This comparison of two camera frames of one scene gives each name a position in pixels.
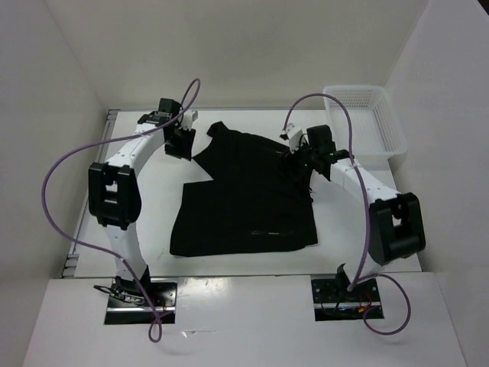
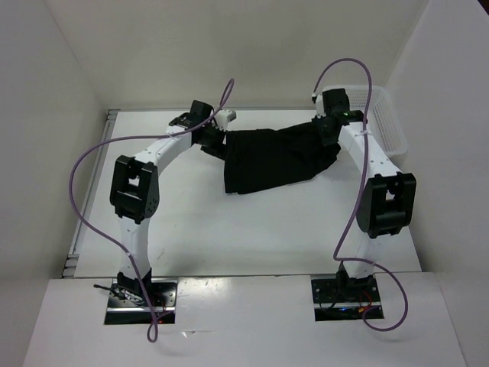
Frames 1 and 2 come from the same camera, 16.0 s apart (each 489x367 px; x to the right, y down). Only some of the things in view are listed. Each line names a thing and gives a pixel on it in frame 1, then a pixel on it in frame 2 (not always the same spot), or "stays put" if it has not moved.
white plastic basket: [377, 131] stays put
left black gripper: [186, 151] → [220, 151]
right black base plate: [333, 302] stays put
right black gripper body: [302, 158] → [326, 138]
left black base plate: [163, 294] stays put
